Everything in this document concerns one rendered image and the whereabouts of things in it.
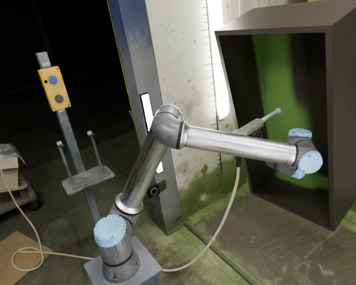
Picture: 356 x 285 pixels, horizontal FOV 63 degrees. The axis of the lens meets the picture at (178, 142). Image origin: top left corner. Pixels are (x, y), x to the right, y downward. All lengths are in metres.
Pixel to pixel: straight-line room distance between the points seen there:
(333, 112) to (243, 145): 0.49
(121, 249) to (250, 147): 0.75
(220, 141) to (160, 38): 1.12
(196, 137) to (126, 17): 1.07
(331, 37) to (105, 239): 1.24
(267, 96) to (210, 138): 1.03
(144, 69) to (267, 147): 1.13
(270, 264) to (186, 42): 1.69
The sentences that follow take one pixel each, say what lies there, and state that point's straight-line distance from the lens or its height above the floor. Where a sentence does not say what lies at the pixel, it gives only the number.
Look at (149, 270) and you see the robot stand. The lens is 1.55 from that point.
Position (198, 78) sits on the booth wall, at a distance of 2.26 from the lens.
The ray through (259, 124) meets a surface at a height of 1.16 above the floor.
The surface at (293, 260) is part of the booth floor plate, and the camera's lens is 2.36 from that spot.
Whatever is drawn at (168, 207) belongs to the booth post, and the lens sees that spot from 2.46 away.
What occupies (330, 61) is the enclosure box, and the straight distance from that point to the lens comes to 1.33.
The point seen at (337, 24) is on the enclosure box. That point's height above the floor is 1.63.
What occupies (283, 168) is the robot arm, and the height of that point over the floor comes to 1.07.
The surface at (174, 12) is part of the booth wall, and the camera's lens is 2.12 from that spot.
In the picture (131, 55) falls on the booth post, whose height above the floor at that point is 1.53.
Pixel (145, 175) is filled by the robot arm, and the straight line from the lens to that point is 1.36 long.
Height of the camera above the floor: 1.78
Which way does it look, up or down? 25 degrees down
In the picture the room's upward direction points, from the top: 9 degrees counter-clockwise
